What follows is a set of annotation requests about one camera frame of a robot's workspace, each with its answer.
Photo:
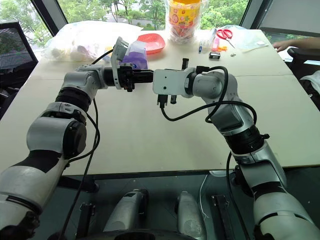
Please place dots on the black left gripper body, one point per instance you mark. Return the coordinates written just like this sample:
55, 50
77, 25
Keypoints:
126, 76

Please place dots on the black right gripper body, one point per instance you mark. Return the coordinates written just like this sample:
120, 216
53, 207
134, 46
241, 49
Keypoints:
184, 63

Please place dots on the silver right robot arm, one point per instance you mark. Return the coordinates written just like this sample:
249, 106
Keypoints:
215, 85

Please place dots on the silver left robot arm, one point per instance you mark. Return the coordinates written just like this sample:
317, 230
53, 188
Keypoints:
75, 82

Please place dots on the person's bare forearm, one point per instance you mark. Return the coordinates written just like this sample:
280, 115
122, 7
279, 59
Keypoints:
302, 42

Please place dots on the person's bare hand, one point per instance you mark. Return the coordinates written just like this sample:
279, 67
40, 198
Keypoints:
281, 46

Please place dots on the purple plastic packet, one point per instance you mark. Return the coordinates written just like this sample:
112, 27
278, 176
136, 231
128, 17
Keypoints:
137, 56

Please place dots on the blue and white pen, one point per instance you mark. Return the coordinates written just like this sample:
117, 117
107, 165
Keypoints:
200, 47

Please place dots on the small black box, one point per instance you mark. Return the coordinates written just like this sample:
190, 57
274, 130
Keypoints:
214, 55

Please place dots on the red plastic bowl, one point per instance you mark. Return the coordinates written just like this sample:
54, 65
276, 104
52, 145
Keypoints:
152, 42

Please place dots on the clear plastic tube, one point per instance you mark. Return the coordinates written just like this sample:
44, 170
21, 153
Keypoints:
209, 37

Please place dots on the small orange plastic piece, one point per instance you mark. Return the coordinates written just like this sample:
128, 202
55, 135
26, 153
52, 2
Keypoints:
222, 48

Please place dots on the clear candy jar yellow label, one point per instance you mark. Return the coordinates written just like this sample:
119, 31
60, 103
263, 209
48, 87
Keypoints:
182, 20

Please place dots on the clear plastic bag with toys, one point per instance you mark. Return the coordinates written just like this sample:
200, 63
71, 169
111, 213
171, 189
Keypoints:
75, 42

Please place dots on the clear flat plastic bag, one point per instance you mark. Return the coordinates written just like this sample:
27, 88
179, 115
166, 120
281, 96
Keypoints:
250, 42

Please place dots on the white roller blind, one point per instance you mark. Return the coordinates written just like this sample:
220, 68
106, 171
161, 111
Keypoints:
290, 15

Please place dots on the black office chair with armrest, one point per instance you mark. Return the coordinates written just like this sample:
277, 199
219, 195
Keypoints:
301, 53

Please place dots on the black mesh office chair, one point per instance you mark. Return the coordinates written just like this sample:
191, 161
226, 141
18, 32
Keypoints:
12, 47

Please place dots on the white cloth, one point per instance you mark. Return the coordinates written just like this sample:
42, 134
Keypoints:
312, 78

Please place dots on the grey rounded robot leg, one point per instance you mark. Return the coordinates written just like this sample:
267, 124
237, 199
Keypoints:
190, 215
125, 212

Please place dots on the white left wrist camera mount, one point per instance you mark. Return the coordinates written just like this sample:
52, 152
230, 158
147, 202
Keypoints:
115, 70

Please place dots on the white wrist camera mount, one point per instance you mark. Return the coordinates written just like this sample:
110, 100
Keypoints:
115, 70
171, 82

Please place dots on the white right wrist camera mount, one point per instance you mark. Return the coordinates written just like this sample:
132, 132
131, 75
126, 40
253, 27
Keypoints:
171, 82

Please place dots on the black window frame post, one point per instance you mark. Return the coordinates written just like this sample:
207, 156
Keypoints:
251, 13
48, 12

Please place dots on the black metal bracket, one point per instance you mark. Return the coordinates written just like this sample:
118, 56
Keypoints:
222, 215
87, 215

